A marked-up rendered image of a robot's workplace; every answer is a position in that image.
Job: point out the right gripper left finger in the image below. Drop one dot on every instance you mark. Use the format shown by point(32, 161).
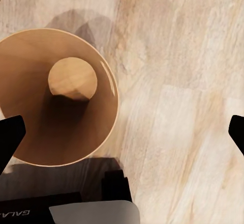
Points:
point(12, 131)

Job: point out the trash can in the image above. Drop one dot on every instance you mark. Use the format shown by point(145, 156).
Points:
point(64, 89)

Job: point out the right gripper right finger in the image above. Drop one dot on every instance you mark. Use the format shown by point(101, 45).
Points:
point(236, 131)

